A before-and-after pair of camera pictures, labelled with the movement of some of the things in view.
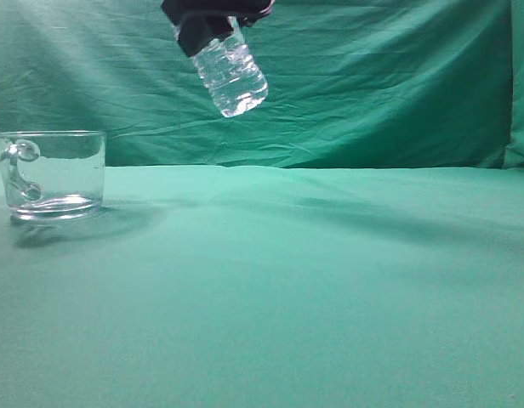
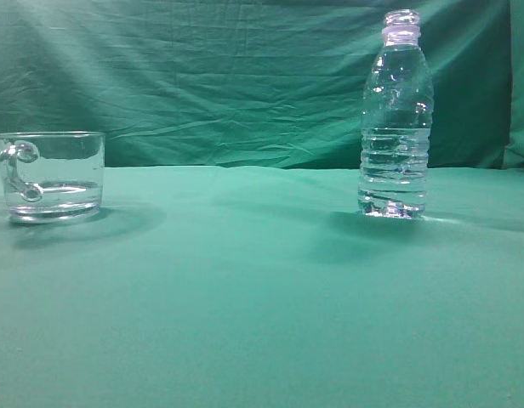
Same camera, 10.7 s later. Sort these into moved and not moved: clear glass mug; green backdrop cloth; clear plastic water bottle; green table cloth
Moved: clear plastic water bottle
Not moved: green backdrop cloth; clear glass mug; green table cloth
